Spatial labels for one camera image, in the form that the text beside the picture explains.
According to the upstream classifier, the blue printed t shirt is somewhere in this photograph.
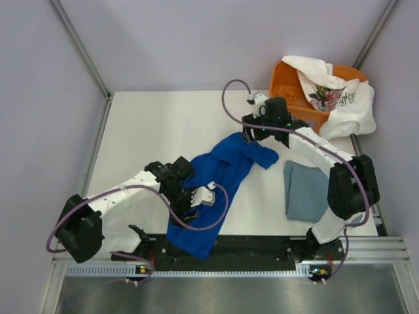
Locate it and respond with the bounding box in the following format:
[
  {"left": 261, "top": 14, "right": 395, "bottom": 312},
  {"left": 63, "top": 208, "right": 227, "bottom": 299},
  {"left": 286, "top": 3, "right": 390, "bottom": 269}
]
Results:
[{"left": 166, "top": 132, "right": 279, "bottom": 260}]

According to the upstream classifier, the grey slotted cable duct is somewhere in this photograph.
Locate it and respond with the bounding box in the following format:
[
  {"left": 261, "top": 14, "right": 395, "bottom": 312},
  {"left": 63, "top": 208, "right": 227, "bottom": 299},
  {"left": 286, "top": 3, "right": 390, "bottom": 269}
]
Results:
[{"left": 65, "top": 264, "right": 329, "bottom": 278}]

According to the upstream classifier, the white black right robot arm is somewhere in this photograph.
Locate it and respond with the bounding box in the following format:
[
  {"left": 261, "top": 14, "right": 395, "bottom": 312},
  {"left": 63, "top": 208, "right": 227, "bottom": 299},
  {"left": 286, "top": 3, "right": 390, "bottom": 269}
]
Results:
[{"left": 242, "top": 94, "right": 380, "bottom": 261}]

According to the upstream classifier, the folded grey blue t shirt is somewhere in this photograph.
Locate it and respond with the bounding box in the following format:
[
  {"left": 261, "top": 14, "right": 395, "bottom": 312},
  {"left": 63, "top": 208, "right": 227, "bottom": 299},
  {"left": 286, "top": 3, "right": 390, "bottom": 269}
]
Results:
[{"left": 283, "top": 160, "right": 329, "bottom": 223}]

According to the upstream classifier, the aluminium frame rail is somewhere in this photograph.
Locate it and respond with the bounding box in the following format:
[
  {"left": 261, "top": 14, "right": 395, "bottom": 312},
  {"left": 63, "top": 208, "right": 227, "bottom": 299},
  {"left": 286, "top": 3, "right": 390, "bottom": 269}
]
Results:
[{"left": 52, "top": 237, "right": 412, "bottom": 266}]

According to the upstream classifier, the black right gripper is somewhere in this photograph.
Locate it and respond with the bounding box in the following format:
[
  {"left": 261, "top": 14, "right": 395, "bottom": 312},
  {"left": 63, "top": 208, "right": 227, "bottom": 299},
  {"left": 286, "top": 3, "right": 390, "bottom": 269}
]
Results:
[{"left": 241, "top": 108, "right": 276, "bottom": 145}]

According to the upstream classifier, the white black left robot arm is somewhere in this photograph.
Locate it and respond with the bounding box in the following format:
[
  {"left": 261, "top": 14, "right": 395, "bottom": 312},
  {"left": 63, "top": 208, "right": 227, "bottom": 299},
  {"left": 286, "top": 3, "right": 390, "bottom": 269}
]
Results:
[{"left": 55, "top": 157, "right": 212, "bottom": 263}]

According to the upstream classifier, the orange plastic basket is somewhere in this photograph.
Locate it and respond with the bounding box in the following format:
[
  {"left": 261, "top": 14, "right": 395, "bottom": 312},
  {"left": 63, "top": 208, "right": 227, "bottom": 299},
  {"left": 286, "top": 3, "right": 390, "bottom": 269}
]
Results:
[{"left": 268, "top": 60, "right": 367, "bottom": 133}]

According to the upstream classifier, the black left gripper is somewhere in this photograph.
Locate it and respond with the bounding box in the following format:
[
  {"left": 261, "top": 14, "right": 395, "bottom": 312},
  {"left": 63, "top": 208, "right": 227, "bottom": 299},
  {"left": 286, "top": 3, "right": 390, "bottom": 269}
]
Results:
[{"left": 163, "top": 185, "right": 199, "bottom": 229}]

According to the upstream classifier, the white floral t shirt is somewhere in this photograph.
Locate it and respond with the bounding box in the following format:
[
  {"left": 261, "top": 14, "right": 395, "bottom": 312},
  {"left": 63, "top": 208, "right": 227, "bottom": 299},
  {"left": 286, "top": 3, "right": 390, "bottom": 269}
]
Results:
[{"left": 282, "top": 56, "right": 376, "bottom": 139}]

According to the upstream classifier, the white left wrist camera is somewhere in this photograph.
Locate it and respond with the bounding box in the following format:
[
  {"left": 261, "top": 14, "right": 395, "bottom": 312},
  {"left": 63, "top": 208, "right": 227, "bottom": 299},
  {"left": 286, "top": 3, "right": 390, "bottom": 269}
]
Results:
[{"left": 191, "top": 182, "right": 216, "bottom": 207}]

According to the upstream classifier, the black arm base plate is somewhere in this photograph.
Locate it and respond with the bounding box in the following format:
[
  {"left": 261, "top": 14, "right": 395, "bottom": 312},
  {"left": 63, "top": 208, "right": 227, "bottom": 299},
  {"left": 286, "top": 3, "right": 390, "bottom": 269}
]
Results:
[{"left": 110, "top": 232, "right": 345, "bottom": 271}]

